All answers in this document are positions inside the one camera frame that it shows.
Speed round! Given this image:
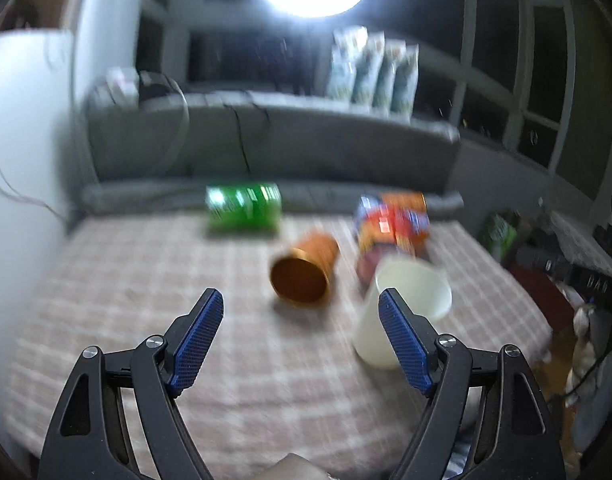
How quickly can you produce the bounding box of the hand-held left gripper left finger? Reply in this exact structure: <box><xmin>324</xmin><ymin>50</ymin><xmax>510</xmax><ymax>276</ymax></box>
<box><xmin>38</xmin><ymin>288</ymin><xmax>225</xmax><ymax>480</ymax></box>

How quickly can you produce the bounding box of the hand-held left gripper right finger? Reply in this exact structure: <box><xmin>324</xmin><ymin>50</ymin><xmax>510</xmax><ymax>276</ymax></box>
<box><xmin>378</xmin><ymin>288</ymin><xmax>567</xmax><ymax>480</ymax></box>

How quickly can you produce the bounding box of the orange cup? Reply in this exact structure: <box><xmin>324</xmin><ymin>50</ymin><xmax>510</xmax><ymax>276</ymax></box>
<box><xmin>270</xmin><ymin>230</ymin><xmax>341</xmax><ymax>305</ymax></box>

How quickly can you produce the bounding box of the white cup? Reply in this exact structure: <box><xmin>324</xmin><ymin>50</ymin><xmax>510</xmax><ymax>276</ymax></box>
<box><xmin>354</xmin><ymin>255</ymin><xmax>453</xmax><ymax>371</ymax></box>

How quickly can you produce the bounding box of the checked blanket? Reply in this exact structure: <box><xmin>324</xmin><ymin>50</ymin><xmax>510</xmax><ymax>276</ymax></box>
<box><xmin>4</xmin><ymin>213</ymin><xmax>553</xmax><ymax>473</ymax></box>

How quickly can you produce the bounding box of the colourful snack bag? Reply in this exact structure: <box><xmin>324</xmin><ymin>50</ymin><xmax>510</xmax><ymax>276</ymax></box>
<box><xmin>355</xmin><ymin>192</ymin><xmax>431</xmax><ymax>289</ymax></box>

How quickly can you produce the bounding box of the green can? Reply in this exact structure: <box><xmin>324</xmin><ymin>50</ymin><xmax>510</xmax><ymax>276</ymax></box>
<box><xmin>206</xmin><ymin>183</ymin><xmax>283</xmax><ymax>235</ymax></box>

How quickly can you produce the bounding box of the green box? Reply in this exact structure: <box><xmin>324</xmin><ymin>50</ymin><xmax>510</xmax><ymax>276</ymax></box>
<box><xmin>480</xmin><ymin>213</ymin><xmax>518</xmax><ymax>261</ymax></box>

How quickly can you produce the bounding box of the black bag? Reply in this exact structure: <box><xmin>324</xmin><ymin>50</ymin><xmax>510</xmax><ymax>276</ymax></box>
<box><xmin>516</xmin><ymin>230</ymin><xmax>577</xmax><ymax>281</ymax></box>

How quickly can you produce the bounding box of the grey sofa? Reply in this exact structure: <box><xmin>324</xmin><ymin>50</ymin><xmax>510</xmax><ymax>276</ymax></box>
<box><xmin>82</xmin><ymin>82</ymin><xmax>465</xmax><ymax>221</ymax></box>

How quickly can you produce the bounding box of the white appliance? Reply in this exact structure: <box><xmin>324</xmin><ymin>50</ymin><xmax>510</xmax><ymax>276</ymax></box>
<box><xmin>0</xmin><ymin>29</ymin><xmax>77</xmax><ymax>341</ymax></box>

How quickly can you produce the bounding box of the white cable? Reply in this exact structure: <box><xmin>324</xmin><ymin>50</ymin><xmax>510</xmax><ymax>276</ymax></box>
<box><xmin>0</xmin><ymin>105</ymin><xmax>69</xmax><ymax>223</ymax></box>

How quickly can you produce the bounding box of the white window frame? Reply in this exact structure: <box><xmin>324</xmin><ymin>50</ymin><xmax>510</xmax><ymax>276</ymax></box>
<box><xmin>136</xmin><ymin>0</ymin><xmax>612</xmax><ymax>201</ymax></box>

